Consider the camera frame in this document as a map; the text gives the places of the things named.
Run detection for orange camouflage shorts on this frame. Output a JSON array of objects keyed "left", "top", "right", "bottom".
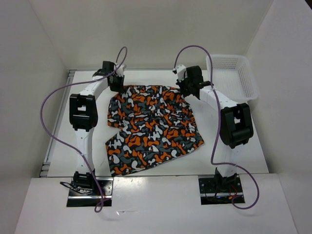
[{"left": 105, "top": 85, "right": 204, "bottom": 176}]

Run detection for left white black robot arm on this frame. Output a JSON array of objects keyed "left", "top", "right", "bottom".
[{"left": 69, "top": 61, "right": 125, "bottom": 195}]

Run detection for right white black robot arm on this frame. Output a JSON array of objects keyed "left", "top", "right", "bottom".
[{"left": 173, "top": 65, "right": 254, "bottom": 192}]

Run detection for white perforated plastic basket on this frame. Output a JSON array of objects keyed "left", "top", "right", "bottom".
[{"left": 206, "top": 55, "right": 258, "bottom": 102}]

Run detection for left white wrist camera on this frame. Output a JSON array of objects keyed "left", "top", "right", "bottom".
[{"left": 116, "top": 63, "right": 126, "bottom": 77}]

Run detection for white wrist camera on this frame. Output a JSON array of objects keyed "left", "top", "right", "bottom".
[
  {"left": 116, "top": 63, "right": 126, "bottom": 77},
  {"left": 173, "top": 64, "right": 187, "bottom": 82}
]

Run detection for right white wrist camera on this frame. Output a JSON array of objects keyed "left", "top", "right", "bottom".
[{"left": 173, "top": 64, "right": 187, "bottom": 82}]

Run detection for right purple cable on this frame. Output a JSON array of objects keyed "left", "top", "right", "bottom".
[{"left": 173, "top": 45, "right": 260, "bottom": 210}]

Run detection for purple cable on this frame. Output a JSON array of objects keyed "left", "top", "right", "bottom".
[
  {"left": 39, "top": 46, "right": 128, "bottom": 214},
  {"left": 173, "top": 45, "right": 260, "bottom": 210}
]

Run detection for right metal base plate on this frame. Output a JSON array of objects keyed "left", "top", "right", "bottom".
[{"left": 198, "top": 175, "right": 245, "bottom": 205}]

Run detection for metal base plate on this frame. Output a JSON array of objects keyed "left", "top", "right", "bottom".
[
  {"left": 65, "top": 177, "right": 114, "bottom": 207},
  {"left": 198, "top": 175, "right": 245, "bottom": 205}
]

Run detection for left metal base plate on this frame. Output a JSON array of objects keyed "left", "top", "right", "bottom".
[{"left": 65, "top": 177, "right": 114, "bottom": 207}]

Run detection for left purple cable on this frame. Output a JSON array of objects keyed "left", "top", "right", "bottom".
[{"left": 39, "top": 46, "right": 128, "bottom": 214}]

